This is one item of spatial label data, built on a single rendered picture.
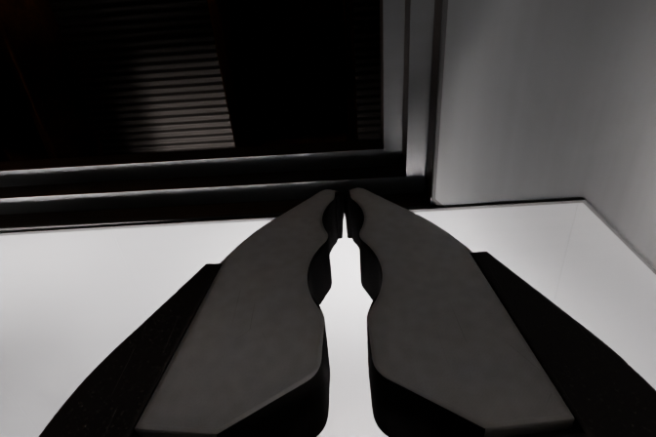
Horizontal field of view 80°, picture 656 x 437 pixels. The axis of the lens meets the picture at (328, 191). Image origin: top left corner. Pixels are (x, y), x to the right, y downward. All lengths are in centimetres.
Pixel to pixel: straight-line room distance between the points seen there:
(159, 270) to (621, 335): 19
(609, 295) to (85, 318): 21
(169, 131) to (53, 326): 30
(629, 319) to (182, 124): 41
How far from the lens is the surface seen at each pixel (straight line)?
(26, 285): 20
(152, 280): 17
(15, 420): 28
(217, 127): 46
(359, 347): 18
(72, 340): 21
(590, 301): 19
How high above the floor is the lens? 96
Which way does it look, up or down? 62 degrees down
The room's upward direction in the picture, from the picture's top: 178 degrees counter-clockwise
